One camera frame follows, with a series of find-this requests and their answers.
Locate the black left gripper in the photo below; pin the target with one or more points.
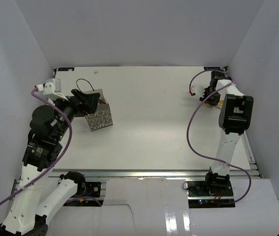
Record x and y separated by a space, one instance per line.
75 101

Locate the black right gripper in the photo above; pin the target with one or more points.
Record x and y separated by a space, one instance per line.
213 103

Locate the yellow purple snack packet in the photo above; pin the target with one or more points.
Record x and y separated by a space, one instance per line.
218 104

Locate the grey white paper coffee bag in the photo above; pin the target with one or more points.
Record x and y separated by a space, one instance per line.
102 118

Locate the purple M&M snack packet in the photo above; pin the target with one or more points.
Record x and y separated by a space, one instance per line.
101 102

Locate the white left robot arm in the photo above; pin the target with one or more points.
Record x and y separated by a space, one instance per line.
28 216

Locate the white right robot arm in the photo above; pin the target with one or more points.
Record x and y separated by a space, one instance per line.
234 119

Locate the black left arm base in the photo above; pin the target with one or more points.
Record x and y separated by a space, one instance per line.
92 189

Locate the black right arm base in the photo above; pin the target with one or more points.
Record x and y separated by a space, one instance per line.
201 197

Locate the blue corner label right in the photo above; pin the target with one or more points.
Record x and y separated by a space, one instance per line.
212 68

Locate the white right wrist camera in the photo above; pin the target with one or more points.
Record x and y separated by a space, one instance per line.
197 90

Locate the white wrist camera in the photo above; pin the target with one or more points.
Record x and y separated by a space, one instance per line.
51 89
197 90

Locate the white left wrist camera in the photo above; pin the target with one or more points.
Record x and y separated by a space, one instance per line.
51 89

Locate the aluminium front rail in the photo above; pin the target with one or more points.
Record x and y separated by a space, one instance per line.
149 173

